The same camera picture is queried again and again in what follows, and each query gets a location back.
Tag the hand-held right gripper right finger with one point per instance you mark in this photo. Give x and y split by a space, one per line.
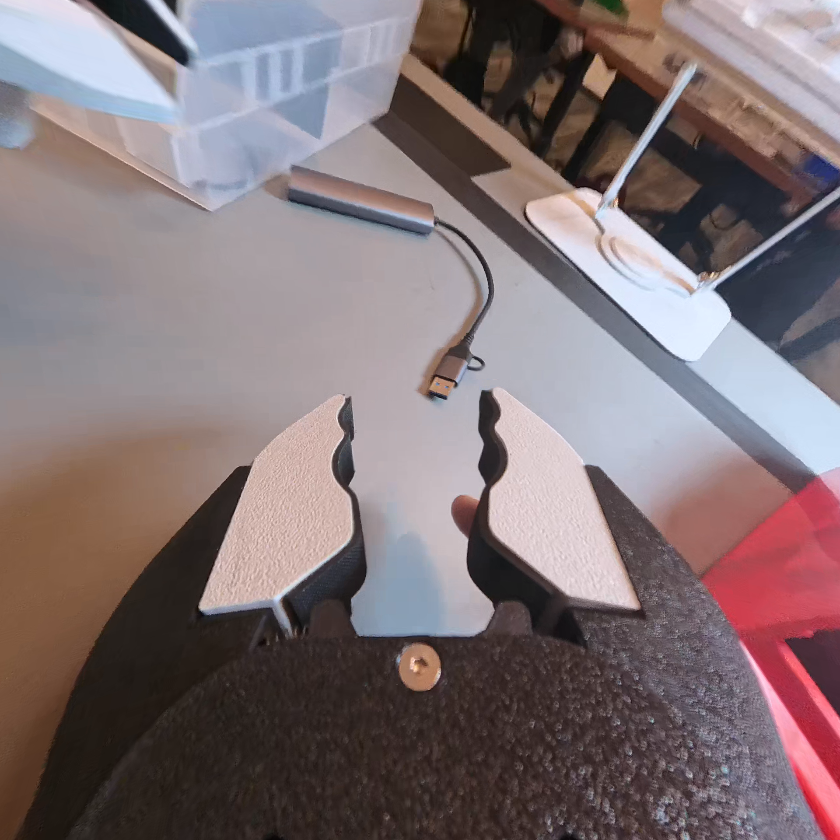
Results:
558 531

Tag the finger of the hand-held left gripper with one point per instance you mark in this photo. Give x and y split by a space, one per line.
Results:
72 59

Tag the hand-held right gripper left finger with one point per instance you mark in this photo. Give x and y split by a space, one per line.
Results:
289 525

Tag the clear plastic bin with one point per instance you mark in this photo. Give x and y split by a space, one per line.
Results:
275 79

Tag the red plastic bin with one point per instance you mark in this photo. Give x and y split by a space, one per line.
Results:
787 577

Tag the grey usb hub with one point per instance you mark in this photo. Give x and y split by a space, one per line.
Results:
361 200

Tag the instruction sheet on stand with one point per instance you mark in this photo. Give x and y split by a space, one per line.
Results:
630 275

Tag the wooden work table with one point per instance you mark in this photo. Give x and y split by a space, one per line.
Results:
695 111

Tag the green object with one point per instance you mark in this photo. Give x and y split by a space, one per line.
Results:
611 5

